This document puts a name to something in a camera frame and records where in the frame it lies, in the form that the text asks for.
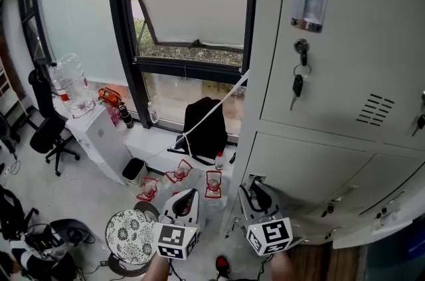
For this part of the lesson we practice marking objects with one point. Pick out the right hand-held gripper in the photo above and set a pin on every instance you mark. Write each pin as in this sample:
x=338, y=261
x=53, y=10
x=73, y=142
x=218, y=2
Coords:
x=272, y=233

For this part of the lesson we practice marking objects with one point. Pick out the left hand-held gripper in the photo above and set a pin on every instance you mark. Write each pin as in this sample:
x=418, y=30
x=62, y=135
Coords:
x=171, y=236

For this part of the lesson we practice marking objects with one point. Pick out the grey metal locker cabinet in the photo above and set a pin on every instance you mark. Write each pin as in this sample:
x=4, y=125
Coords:
x=348, y=40

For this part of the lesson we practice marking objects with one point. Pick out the person's right forearm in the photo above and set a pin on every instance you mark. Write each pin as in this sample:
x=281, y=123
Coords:
x=282, y=268

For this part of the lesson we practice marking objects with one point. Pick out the person's left forearm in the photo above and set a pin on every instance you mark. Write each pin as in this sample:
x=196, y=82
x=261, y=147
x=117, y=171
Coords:
x=157, y=269

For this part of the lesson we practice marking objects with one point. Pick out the black cabinet key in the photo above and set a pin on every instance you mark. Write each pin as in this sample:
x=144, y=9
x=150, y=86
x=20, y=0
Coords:
x=297, y=85
x=420, y=123

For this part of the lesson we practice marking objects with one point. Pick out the floral cushion stool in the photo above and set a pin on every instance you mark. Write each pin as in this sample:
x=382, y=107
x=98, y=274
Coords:
x=131, y=236

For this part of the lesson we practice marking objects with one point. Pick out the small red cap bottle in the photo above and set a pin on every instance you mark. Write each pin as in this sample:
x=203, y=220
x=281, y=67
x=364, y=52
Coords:
x=219, y=161

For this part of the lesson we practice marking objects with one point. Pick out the white waste bin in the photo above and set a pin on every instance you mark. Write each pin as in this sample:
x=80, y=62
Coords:
x=134, y=171

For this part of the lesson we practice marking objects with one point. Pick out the person's red shoe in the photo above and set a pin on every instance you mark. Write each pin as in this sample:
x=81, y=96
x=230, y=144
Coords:
x=222, y=266

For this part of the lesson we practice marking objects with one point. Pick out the black backpack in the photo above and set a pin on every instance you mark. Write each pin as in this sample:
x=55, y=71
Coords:
x=206, y=130

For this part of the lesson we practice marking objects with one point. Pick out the black power adapter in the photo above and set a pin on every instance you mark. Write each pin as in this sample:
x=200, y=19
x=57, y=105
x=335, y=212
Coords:
x=104, y=263

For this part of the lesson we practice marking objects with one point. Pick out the small clear bottle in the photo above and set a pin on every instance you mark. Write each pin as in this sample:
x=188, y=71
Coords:
x=152, y=113

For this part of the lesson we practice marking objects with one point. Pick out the white water dispenser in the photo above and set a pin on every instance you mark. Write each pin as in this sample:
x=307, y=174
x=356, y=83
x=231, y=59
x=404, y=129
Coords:
x=103, y=140

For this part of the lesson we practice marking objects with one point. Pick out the black thermos flask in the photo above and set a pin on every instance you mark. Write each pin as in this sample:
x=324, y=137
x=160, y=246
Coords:
x=127, y=117

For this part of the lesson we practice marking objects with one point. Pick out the pink patterned cup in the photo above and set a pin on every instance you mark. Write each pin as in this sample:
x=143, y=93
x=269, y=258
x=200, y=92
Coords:
x=114, y=115

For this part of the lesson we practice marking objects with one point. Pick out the black office chair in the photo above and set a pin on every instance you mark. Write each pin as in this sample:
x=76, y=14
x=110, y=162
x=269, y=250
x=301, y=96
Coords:
x=46, y=137

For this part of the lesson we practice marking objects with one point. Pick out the large clear red label bottle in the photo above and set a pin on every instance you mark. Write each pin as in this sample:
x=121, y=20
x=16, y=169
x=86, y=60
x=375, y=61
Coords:
x=73, y=87

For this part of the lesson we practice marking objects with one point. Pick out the black bag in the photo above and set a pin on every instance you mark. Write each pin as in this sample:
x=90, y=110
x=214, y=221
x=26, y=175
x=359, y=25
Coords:
x=11, y=213

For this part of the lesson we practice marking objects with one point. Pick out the black framed window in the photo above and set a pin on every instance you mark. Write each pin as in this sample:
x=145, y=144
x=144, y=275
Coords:
x=118, y=7

